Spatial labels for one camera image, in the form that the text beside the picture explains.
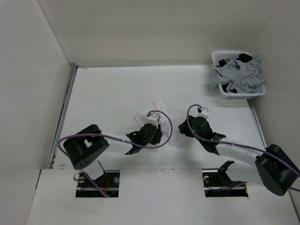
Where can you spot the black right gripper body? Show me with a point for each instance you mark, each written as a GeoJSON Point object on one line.
{"type": "Point", "coordinates": [186, 131]}

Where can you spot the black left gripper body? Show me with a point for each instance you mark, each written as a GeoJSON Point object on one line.
{"type": "Point", "coordinates": [155, 138]}

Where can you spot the white tank top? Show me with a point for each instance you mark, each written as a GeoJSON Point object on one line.
{"type": "Point", "coordinates": [177, 139]}

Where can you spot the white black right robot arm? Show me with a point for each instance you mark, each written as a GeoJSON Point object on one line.
{"type": "Point", "coordinates": [274, 169]}

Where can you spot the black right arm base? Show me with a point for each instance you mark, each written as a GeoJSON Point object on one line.
{"type": "Point", "coordinates": [218, 184]}

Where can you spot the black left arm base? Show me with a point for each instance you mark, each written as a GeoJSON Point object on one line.
{"type": "Point", "coordinates": [96, 182]}

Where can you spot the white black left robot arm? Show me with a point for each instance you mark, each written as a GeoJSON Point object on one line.
{"type": "Point", "coordinates": [84, 151]}

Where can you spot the grey tank top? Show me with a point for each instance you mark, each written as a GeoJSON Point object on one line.
{"type": "Point", "coordinates": [244, 77]}

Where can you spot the white plastic laundry basket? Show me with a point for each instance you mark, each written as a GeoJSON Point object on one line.
{"type": "Point", "coordinates": [233, 55]}

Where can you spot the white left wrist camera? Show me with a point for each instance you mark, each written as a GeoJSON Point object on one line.
{"type": "Point", "coordinates": [153, 118]}

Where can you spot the metal table edge rail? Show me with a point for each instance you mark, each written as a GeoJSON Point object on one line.
{"type": "Point", "coordinates": [53, 149]}

